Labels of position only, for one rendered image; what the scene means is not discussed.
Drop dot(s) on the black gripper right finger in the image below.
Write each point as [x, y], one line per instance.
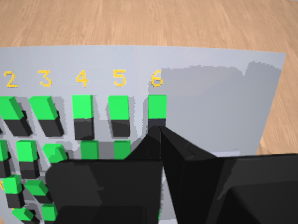
[198, 180]

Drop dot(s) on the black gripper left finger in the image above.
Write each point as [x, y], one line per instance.
[133, 181]

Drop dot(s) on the light grey switch panel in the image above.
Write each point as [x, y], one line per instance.
[100, 101]

